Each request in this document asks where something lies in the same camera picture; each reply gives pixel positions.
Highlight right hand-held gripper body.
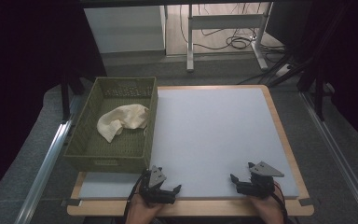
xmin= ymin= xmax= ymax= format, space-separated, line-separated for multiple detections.
xmin=236 ymin=161 xmax=285 ymax=199

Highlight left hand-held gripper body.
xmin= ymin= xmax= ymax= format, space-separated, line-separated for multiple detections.
xmin=139 ymin=165 xmax=177 ymax=205

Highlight green plastic basket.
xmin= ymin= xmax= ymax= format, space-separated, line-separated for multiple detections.
xmin=62 ymin=77 xmax=159 ymax=175

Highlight cream knitted cloth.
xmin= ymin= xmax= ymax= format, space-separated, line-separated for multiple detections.
xmin=96 ymin=104 xmax=150 ymax=144

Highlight person's right hand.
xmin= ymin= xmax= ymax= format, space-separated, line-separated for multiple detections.
xmin=249 ymin=186 xmax=286 ymax=224

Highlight person's left hand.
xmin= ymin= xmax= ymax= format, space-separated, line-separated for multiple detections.
xmin=125 ymin=193 xmax=165 ymax=224

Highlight white table mat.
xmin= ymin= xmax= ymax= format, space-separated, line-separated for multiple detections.
xmin=77 ymin=87 xmax=300 ymax=201

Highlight grey tape strip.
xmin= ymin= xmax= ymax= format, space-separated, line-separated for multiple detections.
xmin=60 ymin=199 xmax=84 ymax=208
xmin=297 ymin=197 xmax=315 ymax=207

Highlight white power strip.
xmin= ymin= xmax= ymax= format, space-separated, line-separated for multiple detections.
xmin=274 ymin=63 xmax=294 ymax=78

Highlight black metal stand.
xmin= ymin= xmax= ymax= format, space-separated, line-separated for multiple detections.
xmin=60 ymin=72 xmax=86 ymax=121
xmin=267 ymin=49 xmax=335 ymax=123

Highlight dark curtain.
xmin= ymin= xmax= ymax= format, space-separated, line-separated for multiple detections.
xmin=292 ymin=0 xmax=358 ymax=154
xmin=0 ymin=0 xmax=108 ymax=208

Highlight white cabinet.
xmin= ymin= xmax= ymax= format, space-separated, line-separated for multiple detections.
xmin=83 ymin=5 xmax=167 ymax=54

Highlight left hand-held gripper cable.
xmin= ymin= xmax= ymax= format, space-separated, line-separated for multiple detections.
xmin=122 ymin=171 xmax=150 ymax=224

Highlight hand-held gripper cable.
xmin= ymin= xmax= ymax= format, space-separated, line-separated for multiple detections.
xmin=271 ymin=180 xmax=291 ymax=224
xmin=122 ymin=171 xmax=150 ymax=224

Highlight right hand-held gripper cable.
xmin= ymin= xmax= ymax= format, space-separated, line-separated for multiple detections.
xmin=271 ymin=180 xmax=291 ymax=224

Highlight aluminium rail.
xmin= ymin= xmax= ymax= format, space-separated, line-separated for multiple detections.
xmin=299 ymin=91 xmax=358 ymax=224
xmin=13 ymin=119 xmax=76 ymax=224

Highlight black floor cables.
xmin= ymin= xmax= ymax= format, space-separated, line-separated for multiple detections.
xmin=179 ymin=3 xmax=288 ymax=54

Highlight white metal desk frame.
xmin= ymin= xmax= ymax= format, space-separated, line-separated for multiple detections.
xmin=186 ymin=2 xmax=275 ymax=74

